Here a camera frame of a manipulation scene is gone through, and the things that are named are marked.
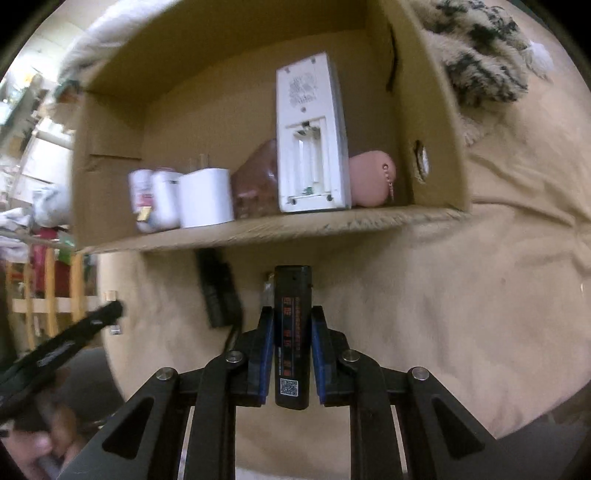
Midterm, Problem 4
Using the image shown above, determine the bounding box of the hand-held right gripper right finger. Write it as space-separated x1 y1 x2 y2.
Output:
311 305 527 480

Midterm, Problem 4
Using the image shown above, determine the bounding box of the person's left hand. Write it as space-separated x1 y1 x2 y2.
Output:
0 397 95 480

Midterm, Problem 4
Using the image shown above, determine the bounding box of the white fluffy fabric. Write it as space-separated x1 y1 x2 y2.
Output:
524 39 554 81

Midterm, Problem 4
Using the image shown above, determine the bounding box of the white small bottle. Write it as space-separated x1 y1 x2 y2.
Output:
150 168 183 230

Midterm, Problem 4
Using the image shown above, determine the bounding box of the wooden rack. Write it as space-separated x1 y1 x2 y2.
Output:
7 249 100 352

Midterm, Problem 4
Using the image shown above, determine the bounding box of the white cloth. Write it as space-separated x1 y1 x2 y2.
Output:
58 0 158 84

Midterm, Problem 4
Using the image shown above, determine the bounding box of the black adapter with cable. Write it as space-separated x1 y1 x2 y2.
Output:
196 248 244 354

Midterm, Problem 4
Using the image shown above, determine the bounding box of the beige blanket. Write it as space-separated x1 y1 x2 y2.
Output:
95 4 591 480

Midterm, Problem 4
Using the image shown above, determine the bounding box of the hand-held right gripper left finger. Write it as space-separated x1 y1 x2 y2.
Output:
58 307 274 480

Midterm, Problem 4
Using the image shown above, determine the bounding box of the black rectangular device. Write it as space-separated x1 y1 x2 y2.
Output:
273 265 312 411

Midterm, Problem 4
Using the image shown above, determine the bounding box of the grey cloth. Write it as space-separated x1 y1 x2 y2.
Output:
55 346 585 480

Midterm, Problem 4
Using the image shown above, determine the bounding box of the fuzzy black-and-white pillow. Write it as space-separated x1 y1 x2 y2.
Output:
409 0 532 147

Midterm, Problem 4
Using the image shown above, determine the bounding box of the white battery device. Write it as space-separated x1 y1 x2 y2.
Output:
276 52 352 214

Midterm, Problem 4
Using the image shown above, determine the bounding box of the pink pouch with chain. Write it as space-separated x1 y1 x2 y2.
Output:
348 150 398 208

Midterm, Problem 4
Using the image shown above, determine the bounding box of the cardboard box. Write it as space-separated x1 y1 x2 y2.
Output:
71 0 472 254

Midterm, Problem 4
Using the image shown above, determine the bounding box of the white charger plug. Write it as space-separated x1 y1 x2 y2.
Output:
178 154 235 229

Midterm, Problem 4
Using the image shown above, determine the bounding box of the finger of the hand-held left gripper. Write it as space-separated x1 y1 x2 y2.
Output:
0 300 125 418

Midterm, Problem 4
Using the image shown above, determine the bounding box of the white bottle red label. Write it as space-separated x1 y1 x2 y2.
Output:
128 168 155 232

